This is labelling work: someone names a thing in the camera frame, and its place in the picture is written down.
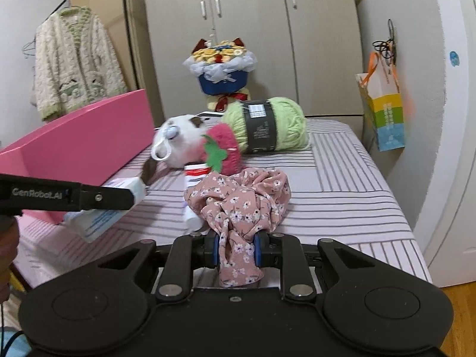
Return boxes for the colourful paper gift bag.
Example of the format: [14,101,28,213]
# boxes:
[355,52,406,152]

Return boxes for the pink cardboard box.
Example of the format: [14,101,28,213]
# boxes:
[0,88,156,224]

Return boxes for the blue white wet wipes packet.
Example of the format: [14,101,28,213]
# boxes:
[61,208,131,244]

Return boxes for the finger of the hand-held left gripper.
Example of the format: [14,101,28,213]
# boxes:
[80,184,136,211]

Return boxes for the white dog strawberry plush toy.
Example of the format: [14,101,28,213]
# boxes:
[140,115,244,187]

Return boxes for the white red-striped tube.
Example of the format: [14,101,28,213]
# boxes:
[184,163,213,231]

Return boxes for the flower bouquet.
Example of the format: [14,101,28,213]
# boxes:
[183,37,257,113]

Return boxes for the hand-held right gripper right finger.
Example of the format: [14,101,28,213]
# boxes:
[253,231,376,303]

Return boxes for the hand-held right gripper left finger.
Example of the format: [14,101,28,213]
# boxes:
[97,231,221,303]

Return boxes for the person's left hand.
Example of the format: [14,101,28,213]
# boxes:
[0,215,20,303]

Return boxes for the green yarn skein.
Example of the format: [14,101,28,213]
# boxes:
[222,97,311,154]

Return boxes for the striped bedsheet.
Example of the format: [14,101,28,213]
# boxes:
[11,113,434,298]

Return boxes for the cream green knit cardigan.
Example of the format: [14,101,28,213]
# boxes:
[32,6,128,121]

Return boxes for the hanging hair ties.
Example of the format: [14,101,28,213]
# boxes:
[373,18,398,64]

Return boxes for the beige wardrobe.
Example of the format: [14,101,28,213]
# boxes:
[123,0,367,131]

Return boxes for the white medicine box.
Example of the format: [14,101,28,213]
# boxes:
[102,178,148,203]

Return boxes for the pink floral cloth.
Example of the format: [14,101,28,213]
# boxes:
[184,168,291,288]

